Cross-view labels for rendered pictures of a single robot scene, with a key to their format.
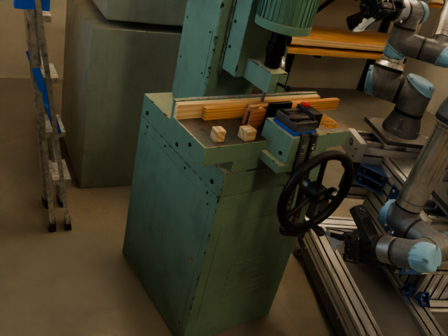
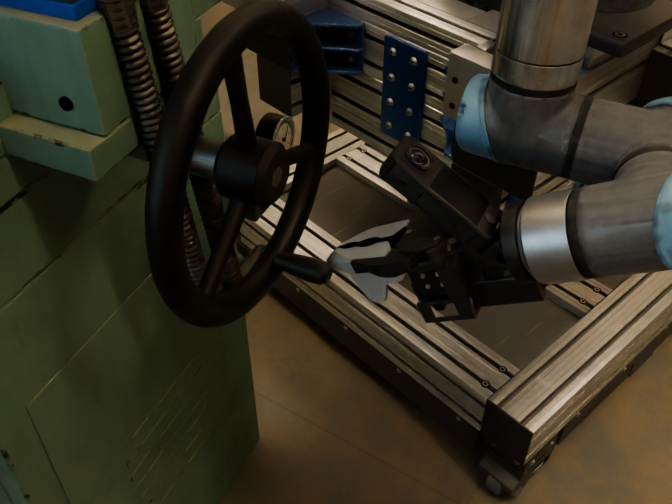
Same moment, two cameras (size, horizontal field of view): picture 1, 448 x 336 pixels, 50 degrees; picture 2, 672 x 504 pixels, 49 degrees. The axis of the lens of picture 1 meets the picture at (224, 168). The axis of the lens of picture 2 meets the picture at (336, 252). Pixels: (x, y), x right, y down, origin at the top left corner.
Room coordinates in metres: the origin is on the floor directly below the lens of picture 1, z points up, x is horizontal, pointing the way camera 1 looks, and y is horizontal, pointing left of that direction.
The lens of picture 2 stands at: (0.74, -0.12, 1.19)
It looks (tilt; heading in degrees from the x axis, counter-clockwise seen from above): 41 degrees down; 335
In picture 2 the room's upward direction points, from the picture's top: straight up
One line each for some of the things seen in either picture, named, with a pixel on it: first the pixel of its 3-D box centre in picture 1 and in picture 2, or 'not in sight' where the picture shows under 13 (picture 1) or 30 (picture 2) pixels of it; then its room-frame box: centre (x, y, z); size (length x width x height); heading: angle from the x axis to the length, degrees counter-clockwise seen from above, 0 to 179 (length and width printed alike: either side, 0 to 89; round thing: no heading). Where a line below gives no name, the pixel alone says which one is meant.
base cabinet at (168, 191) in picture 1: (208, 220); (3, 348); (1.61, 0.01, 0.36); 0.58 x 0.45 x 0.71; 40
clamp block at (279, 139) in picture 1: (292, 139); (81, 33); (1.36, -0.18, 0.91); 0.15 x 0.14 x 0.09; 130
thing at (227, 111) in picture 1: (277, 108); not in sight; (1.57, -0.13, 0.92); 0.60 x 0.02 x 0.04; 130
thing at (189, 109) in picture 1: (253, 105); not in sight; (1.53, -0.05, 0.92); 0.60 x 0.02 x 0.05; 130
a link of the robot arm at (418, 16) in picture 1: (410, 13); not in sight; (1.70, -0.47, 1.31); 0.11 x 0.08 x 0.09; 130
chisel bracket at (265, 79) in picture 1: (265, 77); not in sight; (1.53, -0.06, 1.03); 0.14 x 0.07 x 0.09; 40
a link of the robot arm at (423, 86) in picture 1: (414, 93); not in sight; (1.91, -0.67, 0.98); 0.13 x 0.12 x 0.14; 73
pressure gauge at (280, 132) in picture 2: (330, 197); (272, 142); (1.52, -0.40, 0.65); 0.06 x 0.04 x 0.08; 130
